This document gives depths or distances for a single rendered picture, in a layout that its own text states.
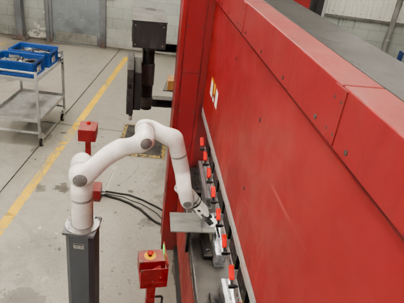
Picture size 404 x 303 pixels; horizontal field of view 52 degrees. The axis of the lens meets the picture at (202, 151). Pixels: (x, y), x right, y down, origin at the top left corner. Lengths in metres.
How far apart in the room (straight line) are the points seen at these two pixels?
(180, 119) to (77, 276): 1.31
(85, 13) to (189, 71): 6.70
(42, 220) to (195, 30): 2.31
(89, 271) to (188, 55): 1.55
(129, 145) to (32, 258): 1.93
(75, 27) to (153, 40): 6.66
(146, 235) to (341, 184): 3.12
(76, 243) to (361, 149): 1.90
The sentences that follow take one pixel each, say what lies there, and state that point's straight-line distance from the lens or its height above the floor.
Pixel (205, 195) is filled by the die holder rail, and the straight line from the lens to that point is 2.84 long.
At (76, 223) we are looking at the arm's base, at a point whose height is 1.05.
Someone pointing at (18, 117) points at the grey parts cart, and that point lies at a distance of 5.40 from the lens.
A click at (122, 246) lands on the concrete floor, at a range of 3.84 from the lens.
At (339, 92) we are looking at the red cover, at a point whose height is 2.28.
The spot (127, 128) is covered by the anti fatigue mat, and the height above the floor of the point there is 0.02.
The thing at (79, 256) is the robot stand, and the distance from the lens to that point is 2.54.
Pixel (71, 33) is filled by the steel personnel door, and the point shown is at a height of 0.23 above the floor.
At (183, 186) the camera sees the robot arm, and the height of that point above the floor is 1.32.
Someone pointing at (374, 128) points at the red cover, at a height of 2.27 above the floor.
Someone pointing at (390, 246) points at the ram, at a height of 2.11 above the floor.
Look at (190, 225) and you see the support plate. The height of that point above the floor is 1.00.
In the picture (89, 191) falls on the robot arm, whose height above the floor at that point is 1.25.
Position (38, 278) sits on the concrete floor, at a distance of 3.64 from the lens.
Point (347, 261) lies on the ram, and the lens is 0.95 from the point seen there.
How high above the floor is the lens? 2.56
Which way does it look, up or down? 28 degrees down
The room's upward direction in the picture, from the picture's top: 8 degrees clockwise
